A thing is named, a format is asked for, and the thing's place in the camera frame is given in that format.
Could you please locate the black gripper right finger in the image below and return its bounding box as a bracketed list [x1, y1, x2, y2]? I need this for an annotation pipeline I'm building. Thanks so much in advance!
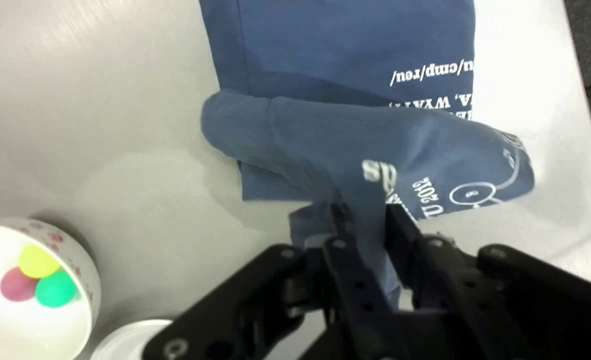
[381, 202, 591, 360]

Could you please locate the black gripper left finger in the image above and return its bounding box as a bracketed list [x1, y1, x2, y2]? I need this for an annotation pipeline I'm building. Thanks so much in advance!
[142, 202, 407, 360]

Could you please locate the blue printed T-shirt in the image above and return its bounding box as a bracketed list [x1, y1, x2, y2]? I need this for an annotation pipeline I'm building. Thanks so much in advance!
[197, 0, 537, 311]

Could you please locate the white plate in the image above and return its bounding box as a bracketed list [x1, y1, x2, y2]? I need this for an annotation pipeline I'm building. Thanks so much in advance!
[88, 319, 178, 360]

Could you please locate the green ball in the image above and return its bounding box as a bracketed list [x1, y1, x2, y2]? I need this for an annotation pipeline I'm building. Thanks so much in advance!
[34, 268, 82, 311]

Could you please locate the yellow ball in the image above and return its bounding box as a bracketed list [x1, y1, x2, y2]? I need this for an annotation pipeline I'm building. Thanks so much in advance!
[16, 242, 64, 280]

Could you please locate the pink ball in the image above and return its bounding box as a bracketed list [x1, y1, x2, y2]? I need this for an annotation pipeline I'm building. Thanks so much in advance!
[0, 266, 40, 304]

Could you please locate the white floral bowl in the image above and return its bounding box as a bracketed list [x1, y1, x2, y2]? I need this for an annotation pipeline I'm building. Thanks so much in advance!
[0, 217, 104, 360]

